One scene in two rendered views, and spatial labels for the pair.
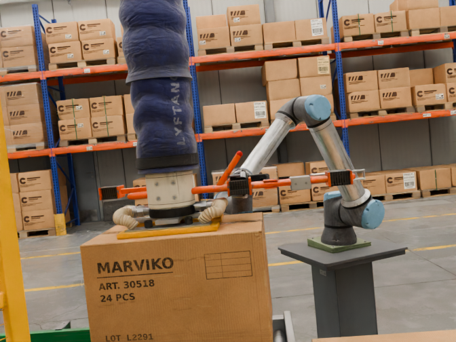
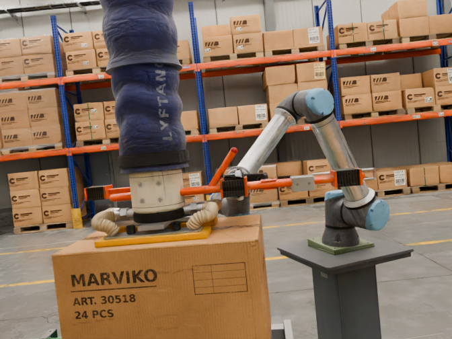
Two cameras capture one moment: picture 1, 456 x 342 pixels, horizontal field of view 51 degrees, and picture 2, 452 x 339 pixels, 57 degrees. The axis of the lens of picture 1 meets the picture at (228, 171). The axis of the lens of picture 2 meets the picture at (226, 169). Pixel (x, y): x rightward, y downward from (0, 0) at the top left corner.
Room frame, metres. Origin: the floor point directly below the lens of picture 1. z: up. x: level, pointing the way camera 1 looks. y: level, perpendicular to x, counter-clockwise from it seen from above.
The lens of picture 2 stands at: (0.35, -0.04, 1.33)
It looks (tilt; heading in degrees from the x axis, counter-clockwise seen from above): 3 degrees down; 1
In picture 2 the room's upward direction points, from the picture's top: 6 degrees counter-clockwise
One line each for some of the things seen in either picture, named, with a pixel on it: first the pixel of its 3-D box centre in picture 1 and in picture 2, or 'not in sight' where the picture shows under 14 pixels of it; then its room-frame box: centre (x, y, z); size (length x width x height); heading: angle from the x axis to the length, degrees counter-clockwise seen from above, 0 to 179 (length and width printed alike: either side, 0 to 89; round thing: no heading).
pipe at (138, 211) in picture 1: (172, 210); (159, 213); (1.71, 0.21, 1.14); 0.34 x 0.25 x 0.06; 86
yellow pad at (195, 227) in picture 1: (168, 225); (153, 231); (1.61, 0.22, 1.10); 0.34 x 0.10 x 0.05; 86
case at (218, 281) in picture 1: (185, 280); (175, 291); (1.71, 0.19, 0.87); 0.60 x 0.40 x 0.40; 85
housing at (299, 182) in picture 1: (300, 182); (302, 183); (1.67, -0.25, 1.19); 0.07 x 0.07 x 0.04; 86
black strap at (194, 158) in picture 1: (167, 161); (154, 158); (1.71, 0.21, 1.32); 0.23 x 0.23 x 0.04
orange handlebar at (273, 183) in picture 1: (226, 184); (221, 184); (1.81, 0.01, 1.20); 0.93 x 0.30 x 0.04; 86
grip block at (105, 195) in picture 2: (112, 192); (99, 192); (1.99, 0.49, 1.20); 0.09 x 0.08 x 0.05; 176
